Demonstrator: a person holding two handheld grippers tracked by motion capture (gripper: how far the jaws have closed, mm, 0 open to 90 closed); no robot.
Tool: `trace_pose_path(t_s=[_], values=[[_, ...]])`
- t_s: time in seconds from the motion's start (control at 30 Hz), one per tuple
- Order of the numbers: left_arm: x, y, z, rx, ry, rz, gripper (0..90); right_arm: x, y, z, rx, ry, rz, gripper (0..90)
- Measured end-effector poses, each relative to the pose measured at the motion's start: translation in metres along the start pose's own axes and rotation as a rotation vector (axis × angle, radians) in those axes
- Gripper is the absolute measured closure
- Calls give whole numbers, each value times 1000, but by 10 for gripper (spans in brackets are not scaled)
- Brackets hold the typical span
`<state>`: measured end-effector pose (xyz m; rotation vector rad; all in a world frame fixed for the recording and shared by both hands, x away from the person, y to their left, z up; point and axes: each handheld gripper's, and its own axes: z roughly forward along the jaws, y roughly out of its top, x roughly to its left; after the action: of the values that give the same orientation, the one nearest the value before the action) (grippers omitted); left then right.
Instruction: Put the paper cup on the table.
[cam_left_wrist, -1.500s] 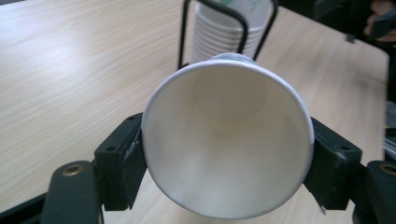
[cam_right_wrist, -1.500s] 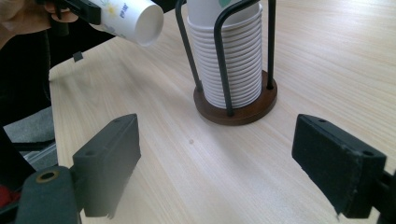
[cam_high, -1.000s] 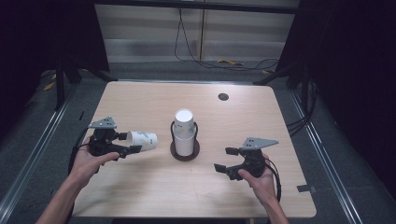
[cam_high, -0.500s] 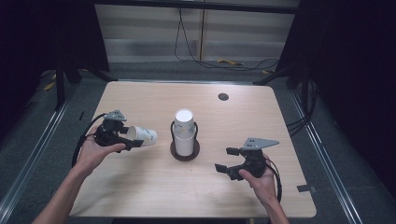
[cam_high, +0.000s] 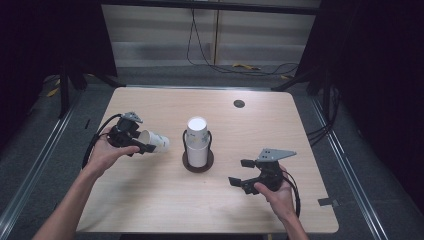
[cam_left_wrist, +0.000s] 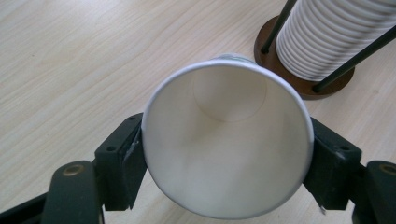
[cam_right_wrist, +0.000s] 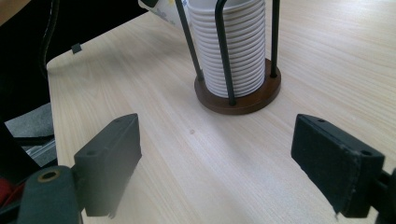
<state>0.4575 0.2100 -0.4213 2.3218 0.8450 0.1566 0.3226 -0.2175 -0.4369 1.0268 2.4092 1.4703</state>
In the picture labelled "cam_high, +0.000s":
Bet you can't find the grey tape piece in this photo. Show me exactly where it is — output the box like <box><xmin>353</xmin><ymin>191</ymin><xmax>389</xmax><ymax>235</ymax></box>
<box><xmin>317</xmin><ymin>197</ymin><xmax>341</xmax><ymax>208</ymax></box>

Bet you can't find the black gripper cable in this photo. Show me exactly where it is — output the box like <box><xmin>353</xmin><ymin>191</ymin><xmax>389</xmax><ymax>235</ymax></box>
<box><xmin>81</xmin><ymin>112</ymin><xmax>123</xmax><ymax>170</ymax></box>
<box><xmin>281</xmin><ymin>169</ymin><xmax>302</xmax><ymax>218</ymax></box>

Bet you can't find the dark curtain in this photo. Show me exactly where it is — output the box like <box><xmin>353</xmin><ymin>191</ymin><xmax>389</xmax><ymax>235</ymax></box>
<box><xmin>294</xmin><ymin>0</ymin><xmax>424</xmax><ymax>214</ymax></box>
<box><xmin>0</xmin><ymin>0</ymin><xmax>118</xmax><ymax>154</ymax></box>

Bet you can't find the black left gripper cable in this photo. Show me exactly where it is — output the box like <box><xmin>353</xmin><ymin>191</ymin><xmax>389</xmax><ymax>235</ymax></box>
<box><xmin>81</xmin><ymin>112</ymin><xmax>123</xmax><ymax>170</ymax></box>

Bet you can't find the black wire cup holder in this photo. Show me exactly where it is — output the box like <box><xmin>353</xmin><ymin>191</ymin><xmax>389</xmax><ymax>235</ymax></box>
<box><xmin>181</xmin><ymin>129</ymin><xmax>215</xmax><ymax>174</ymax></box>

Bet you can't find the black floor cable bundle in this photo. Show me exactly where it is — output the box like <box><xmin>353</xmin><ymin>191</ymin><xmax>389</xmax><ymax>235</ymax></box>
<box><xmin>305</xmin><ymin>83</ymin><xmax>342</xmax><ymax>147</ymax></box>

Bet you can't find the person's left hand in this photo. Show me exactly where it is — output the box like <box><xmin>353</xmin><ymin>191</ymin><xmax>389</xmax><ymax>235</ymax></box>
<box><xmin>83</xmin><ymin>126</ymin><xmax>141</xmax><ymax>179</ymax></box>

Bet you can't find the black metal stand leg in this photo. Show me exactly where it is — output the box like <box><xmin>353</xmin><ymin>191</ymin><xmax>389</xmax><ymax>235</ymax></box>
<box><xmin>270</xmin><ymin>68</ymin><xmax>316</xmax><ymax>92</ymax></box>

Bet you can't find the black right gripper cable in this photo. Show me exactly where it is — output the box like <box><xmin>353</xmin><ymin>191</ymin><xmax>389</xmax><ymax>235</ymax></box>
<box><xmin>281</xmin><ymin>169</ymin><xmax>302</xmax><ymax>218</ymax></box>

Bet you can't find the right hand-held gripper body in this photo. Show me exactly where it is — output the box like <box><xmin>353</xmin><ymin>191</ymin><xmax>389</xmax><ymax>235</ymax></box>
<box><xmin>248</xmin><ymin>148</ymin><xmax>298</xmax><ymax>196</ymax></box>

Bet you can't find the black hanging wall cable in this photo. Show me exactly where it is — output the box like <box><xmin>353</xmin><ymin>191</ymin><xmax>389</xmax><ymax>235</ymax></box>
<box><xmin>185</xmin><ymin>8</ymin><xmax>300</xmax><ymax>77</ymax></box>

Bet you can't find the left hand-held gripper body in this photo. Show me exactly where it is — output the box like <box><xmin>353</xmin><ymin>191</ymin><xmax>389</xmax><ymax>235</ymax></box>
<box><xmin>107</xmin><ymin>111</ymin><xmax>144</xmax><ymax>150</ymax></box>

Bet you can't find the black overhead bar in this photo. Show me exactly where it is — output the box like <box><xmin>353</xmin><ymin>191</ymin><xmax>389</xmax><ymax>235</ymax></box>
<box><xmin>99</xmin><ymin>0</ymin><xmax>322</xmax><ymax>16</ymax></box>

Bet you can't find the white printed paper cup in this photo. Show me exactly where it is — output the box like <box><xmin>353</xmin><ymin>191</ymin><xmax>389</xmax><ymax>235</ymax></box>
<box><xmin>137</xmin><ymin>129</ymin><xmax>171</xmax><ymax>154</ymax></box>
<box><xmin>186</xmin><ymin>115</ymin><xmax>209</xmax><ymax>147</ymax></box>

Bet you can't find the black metal stand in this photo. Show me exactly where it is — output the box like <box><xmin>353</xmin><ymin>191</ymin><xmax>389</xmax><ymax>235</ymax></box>
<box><xmin>57</xmin><ymin>61</ymin><xmax>88</xmax><ymax>120</ymax></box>

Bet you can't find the person's right hand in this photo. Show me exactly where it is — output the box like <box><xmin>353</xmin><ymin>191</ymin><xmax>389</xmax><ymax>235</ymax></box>
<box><xmin>253</xmin><ymin>165</ymin><xmax>298</xmax><ymax>225</ymax></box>

